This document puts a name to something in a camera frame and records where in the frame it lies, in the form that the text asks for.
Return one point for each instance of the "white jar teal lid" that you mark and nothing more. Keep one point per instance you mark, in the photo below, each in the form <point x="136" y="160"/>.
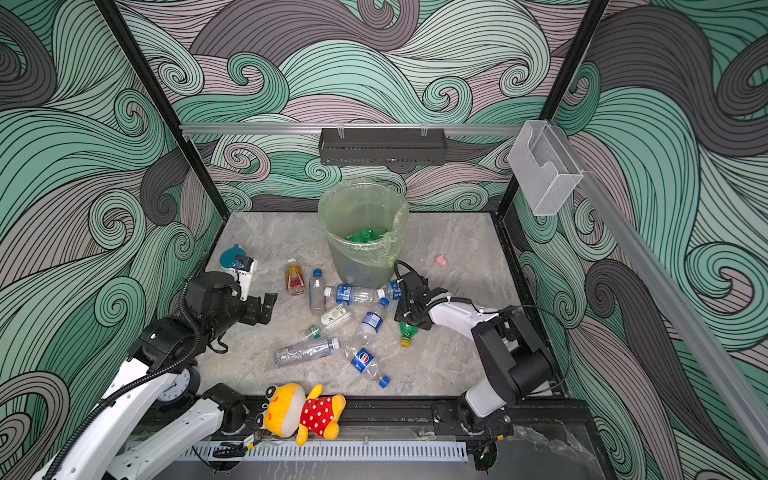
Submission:
<point x="228" y="257"/>

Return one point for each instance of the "red yellow label tea bottle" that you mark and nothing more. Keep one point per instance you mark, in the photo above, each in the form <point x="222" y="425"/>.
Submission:
<point x="294" y="278"/>

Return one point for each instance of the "clear acrylic wall box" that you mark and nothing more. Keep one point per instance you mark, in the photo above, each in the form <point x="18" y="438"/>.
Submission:
<point x="545" y="165"/>

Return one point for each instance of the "clear bottle white green label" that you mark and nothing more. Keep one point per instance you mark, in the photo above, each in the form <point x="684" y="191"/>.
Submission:
<point x="330" y="321"/>

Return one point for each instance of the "clear bottle blue label middle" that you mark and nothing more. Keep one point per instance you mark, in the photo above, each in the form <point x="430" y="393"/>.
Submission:
<point x="346" y="294"/>

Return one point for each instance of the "clear grey bottle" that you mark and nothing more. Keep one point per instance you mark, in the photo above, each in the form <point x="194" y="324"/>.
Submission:
<point x="306" y="351"/>

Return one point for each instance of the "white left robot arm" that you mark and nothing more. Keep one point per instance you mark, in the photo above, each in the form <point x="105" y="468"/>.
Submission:
<point x="209" y="305"/>

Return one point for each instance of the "white cable duct front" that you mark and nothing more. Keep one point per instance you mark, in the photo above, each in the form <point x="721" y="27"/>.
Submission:
<point x="327" y="451"/>

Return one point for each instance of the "pepsi label clear bottle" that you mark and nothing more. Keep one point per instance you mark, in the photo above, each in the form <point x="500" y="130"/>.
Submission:
<point x="365" y="363"/>

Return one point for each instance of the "grey mesh waste bin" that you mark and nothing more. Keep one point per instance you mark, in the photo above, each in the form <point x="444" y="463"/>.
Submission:
<point x="363" y="240"/>

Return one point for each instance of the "clear bottle blue chinese label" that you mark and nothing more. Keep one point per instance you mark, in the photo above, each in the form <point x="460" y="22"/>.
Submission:
<point x="391" y="291"/>

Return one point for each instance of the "green soda bottle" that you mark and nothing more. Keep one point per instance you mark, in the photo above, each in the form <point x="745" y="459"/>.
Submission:
<point x="367" y="235"/>
<point x="407" y="333"/>

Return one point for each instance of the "aluminium rail back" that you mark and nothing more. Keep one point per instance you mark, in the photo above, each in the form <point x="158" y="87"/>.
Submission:
<point x="278" y="128"/>

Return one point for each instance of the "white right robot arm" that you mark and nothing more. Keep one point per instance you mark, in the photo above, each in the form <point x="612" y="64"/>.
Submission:
<point x="514" y="357"/>

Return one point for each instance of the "black wall shelf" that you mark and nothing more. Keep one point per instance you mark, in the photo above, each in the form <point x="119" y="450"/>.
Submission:
<point x="359" y="147"/>

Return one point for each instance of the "yellow plush toy red dress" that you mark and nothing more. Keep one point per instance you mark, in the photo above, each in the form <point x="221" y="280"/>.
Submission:
<point x="289" y="411"/>

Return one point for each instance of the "small bottle blue white label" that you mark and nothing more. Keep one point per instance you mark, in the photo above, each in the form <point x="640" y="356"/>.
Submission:
<point x="372" y="321"/>

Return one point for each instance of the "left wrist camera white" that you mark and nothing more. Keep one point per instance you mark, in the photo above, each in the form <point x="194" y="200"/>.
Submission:
<point x="244" y="268"/>

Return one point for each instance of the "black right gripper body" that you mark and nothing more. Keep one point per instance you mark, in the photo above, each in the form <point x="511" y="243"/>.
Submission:
<point x="404" y="313"/>

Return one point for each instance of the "black corner frame post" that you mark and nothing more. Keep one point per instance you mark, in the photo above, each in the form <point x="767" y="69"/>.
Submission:
<point x="572" y="61"/>

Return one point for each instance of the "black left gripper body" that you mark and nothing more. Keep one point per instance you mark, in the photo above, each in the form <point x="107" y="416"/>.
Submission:
<point x="249" y="311"/>

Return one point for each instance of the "green plastic bin liner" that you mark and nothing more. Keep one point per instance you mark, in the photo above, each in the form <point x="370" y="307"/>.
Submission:
<point x="360" y="234"/>

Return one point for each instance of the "black alarm clock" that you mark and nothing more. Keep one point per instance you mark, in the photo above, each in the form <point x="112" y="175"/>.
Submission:
<point x="184" y="386"/>

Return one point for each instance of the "black left corner post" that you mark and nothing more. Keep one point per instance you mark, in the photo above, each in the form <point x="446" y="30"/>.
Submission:
<point x="120" y="30"/>

